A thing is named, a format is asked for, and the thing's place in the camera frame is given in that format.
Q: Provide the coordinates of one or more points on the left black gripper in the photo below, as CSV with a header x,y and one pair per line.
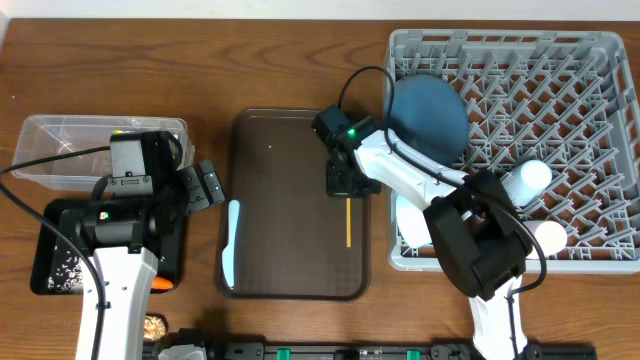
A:
x,y
204,195

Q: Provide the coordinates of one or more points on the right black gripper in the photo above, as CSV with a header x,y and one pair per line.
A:
x,y
334,187

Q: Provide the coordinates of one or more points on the wooden chopstick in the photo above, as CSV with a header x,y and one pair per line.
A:
x,y
348,223

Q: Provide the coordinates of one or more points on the light blue plastic knife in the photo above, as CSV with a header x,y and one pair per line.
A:
x,y
228,253

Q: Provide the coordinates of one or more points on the light blue bowl with rice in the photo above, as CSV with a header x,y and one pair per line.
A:
x,y
411,223

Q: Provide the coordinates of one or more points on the orange carrot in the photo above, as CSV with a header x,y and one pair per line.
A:
x,y
161,284

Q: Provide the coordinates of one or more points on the dark blue plate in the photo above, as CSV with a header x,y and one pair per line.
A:
x,y
428,115

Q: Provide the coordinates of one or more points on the brown food scrap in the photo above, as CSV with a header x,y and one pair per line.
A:
x,y
155,328

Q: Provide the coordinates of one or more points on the light blue cup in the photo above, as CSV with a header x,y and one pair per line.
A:
x,y
527,182

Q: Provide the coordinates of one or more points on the pink cup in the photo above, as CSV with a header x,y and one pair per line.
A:
x,y
550,235

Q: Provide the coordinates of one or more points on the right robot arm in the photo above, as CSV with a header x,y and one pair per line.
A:
x,y
480,241

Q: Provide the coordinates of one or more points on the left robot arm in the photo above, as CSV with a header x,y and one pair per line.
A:
x,y
122,231

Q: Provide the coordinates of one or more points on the grey plastic dishwasher rack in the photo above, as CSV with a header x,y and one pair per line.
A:
x,y
565,98

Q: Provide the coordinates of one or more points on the brown serving tray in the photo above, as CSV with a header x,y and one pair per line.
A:
x,y
291,236

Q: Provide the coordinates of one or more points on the pile of white rice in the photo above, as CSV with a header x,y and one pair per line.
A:
x,y
66,275

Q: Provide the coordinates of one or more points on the black tray bin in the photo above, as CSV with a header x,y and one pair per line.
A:
x,y
170,255

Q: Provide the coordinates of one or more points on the clear plastic bin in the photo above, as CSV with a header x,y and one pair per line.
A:
x,y
44,136

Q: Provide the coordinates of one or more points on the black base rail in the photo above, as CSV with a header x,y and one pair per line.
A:
x,y
196,344

